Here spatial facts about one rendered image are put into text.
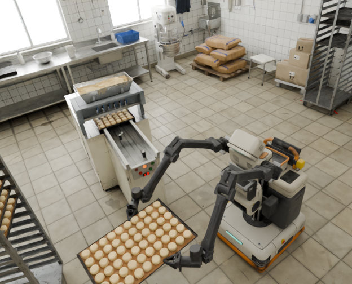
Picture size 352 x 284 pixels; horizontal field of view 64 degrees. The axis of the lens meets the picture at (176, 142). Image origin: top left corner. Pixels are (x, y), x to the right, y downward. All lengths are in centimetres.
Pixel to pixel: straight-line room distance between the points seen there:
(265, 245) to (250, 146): 102
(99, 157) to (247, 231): 172
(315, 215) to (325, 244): 34
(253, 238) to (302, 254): 53
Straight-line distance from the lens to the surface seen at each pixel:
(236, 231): 267
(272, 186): 243
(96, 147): 313
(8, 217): 222
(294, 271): 287
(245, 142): 193
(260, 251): 258
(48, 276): 294
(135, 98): 312
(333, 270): 298
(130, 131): 299
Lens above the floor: 242
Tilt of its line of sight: 36 degrees down
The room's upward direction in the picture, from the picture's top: 7 degrees counter-clockwise
